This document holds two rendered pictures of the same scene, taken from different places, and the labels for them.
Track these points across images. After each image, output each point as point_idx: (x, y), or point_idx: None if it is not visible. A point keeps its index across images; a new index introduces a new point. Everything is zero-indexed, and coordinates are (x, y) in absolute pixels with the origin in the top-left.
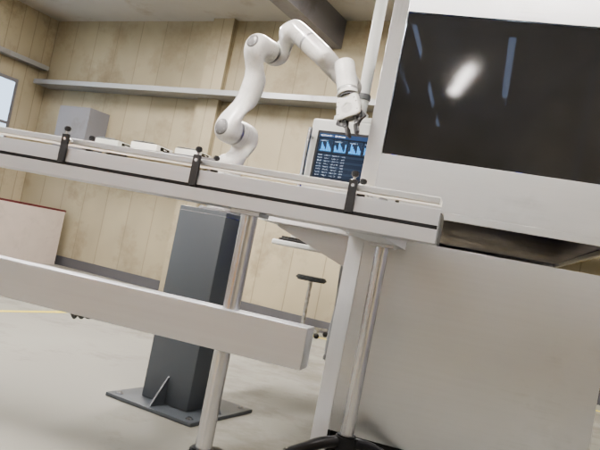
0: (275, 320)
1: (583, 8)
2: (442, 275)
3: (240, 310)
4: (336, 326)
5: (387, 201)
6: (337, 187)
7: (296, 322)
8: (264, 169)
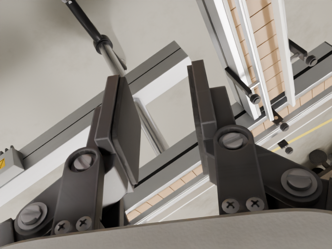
0: (174, 85)
1: None
2: None
3: (138, 96)
4: None
5: (305, 115)
6: (262, 144)
7: (177, 66)
8: (200, 194)
